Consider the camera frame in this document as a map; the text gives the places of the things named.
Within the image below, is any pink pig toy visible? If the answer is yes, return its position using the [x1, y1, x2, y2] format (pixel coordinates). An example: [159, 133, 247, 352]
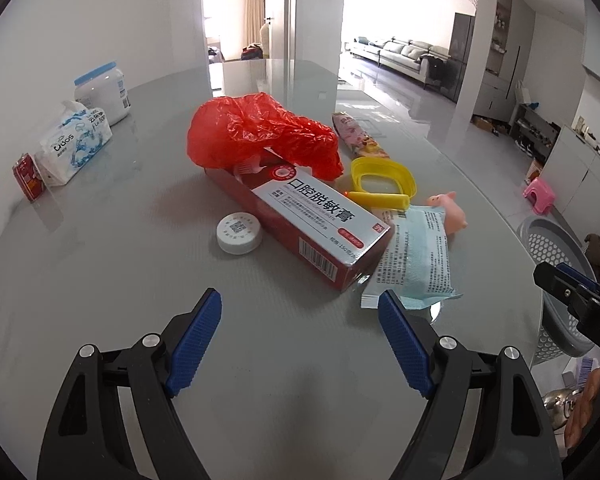
[424, 191, 468, 235]

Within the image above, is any blue face mask packet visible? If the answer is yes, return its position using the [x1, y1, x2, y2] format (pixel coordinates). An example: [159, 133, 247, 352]
[360, 206, 463, 309]

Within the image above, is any yellow plastic ring toy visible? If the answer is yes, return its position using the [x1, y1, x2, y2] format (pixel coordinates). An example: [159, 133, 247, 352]
[346, 156, 418, 211]

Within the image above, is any white bottle cap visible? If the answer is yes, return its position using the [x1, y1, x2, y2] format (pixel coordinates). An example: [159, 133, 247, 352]
[216, 212, 263, 254]

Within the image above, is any red plastic bag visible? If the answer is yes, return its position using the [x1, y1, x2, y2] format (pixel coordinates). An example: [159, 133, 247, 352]
[187, 92, 344, 181]

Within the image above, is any white shelf cabinet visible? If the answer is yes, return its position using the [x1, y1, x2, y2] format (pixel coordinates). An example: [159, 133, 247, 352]
[482, 0, 536, 121]

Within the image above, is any pink plastic stool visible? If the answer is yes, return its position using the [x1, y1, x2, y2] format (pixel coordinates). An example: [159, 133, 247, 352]
[523, 177, 561, 217]

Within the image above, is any shoe rack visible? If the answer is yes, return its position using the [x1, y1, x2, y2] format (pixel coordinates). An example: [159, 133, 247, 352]
[511, 102, 561, 161]

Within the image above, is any white tissue pack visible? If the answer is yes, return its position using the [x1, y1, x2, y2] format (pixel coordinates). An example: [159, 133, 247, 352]
[35, 101, 113, 187]

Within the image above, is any brown fuzzy object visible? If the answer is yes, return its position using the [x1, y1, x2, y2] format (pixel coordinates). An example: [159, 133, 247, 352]
[582, 233, 600, 281]

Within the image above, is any shiny metal pot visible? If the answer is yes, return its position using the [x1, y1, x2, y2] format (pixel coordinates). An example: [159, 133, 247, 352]
[542, 387, 578, 431]

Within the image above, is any pink snack packet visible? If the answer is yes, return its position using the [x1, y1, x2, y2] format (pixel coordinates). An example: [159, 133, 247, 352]
[331, 111, 388, 161]

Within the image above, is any dark tall cabinet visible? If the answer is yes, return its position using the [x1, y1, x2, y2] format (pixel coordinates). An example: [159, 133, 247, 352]
[447, 12, 476, 103]

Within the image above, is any white sideboard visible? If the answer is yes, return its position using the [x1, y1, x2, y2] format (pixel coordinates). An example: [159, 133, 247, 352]
[542, 125, 600, 221]

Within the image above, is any red and white toothpaste box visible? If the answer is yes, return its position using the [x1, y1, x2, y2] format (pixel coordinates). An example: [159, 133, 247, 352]
[203, 157, 392, 292]

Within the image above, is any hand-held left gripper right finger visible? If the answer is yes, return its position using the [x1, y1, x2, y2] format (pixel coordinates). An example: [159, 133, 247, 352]
[377, 290, 565, 480]

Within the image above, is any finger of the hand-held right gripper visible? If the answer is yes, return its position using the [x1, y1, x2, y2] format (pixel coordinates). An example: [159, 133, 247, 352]
[542, 280, 588, 317]
[532, 261, 600, 295]

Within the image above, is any grey perforated laundry basket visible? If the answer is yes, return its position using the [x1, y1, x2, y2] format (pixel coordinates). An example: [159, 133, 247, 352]
[516, 216, 600, 366]

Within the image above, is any person's right hand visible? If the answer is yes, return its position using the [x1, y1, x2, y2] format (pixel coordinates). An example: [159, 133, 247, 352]
[564, 360, 600, 453]

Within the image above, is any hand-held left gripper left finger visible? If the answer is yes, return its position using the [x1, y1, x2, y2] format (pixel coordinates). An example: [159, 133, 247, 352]
[36, 287, 223, 480]

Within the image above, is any white jar with blue lid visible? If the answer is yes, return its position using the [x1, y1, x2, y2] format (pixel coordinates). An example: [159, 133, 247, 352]
[74, 62, 132, 126]

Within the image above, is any grey sofa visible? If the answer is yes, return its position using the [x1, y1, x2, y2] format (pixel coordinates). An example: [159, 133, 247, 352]
[350, 36, 453, 91]

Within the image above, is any small red box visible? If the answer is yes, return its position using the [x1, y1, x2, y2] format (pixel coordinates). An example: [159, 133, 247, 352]
[12, 154, 47, 203]

